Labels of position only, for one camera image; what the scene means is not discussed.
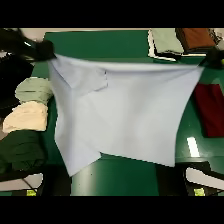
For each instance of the light blue shirt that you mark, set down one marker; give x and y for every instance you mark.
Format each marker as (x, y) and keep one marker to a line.
(133, 116)

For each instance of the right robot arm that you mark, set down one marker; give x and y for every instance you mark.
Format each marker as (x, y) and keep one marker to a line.
(201, 177)

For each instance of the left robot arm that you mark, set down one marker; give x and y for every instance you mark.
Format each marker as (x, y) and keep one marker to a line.
(20, 44)

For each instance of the white garment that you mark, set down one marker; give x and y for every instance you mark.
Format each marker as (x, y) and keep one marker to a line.
(151, 47)

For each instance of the cream garment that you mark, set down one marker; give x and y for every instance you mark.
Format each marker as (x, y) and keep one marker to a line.
(27, 117)

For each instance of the folded pale green garment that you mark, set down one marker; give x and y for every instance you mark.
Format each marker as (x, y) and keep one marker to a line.
(167, 40)

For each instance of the dark green garment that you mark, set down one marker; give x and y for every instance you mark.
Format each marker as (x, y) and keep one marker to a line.
(20, 150)

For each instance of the red garment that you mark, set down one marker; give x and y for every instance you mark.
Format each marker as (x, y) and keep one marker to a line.
(212, 110)

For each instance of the black garment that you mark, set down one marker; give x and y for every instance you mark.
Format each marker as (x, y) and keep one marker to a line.
(11, 77)

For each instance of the brown garment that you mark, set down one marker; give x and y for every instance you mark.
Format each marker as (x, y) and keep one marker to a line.
(196, 37)

